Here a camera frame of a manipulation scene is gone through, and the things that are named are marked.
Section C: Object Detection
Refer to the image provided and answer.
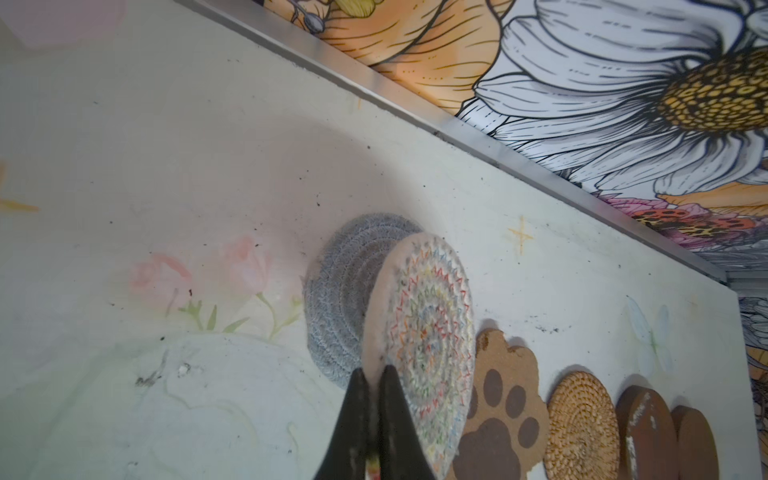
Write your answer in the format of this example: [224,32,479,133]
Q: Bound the multicolour woven round coaster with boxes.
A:
[361,232,475,479]

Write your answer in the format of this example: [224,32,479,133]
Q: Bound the grey woven round coaster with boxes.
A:
[302,213,422,389]

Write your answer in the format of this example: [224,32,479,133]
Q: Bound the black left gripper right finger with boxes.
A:
[377,365,435,480]

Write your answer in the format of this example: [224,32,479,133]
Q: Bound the cork paw print coaster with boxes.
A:
[447,328,550,479]

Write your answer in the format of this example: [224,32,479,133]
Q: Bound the plain brown wooden round coaster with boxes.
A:
[672,405,720,480]

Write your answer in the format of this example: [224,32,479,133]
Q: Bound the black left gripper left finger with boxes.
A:
[314,368,372,480]

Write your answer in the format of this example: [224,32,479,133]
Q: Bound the woven rattan round coaster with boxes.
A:
[544,371,620,480]

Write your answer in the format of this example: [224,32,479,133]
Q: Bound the scratched brown wooden round coaster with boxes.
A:
[616,386,679,480]

